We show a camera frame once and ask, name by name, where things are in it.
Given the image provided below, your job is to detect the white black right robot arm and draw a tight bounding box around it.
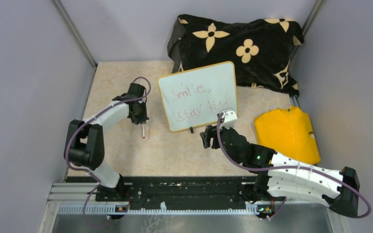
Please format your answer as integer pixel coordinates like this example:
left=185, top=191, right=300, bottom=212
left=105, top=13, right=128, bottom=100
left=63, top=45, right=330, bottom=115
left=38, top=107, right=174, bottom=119
left=200, top=125, right=360, bottom=218

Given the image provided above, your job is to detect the yellow cloth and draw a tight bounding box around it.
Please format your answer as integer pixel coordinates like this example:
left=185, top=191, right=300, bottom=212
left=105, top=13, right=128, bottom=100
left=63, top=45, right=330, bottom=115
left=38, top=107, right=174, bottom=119
left=254, top=106, right=321, bottom=165

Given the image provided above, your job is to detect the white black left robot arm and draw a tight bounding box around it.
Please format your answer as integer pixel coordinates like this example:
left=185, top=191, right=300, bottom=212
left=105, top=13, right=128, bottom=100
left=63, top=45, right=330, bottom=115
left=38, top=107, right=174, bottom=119
left=64, top=82, right=151, bottom=201

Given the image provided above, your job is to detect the black floral pillow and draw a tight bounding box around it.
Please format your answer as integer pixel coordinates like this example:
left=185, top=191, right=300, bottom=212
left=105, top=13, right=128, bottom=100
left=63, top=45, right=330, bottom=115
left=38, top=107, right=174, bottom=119
left=167, top=14, right=304, bottom=96

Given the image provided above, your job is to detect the yellow framed whiteboard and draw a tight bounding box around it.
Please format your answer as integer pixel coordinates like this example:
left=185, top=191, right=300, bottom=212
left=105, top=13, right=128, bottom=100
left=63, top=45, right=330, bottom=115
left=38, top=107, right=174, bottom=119
left=157, top=61, right=238, bottom=132

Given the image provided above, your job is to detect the white red capped marker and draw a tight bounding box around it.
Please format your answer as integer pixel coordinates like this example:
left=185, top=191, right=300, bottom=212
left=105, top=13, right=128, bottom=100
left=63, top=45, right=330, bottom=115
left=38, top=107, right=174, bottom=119
left=142, top=124, right=146, bottom=139

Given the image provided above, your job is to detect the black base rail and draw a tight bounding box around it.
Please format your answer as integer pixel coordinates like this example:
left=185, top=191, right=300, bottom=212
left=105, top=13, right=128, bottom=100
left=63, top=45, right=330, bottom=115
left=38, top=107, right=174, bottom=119
left=64, top=175, right=287, bottom=219

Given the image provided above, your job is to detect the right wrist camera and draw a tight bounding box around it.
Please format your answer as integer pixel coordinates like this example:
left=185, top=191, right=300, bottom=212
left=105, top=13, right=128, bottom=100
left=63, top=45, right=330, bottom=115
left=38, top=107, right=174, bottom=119
left=218, top=110, right=237, bottom=130

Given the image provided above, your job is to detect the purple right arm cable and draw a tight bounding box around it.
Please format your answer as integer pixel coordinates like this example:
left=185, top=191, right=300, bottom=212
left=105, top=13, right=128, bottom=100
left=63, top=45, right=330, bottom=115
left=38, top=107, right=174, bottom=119
left=216, top=112, right=373, bottom=222

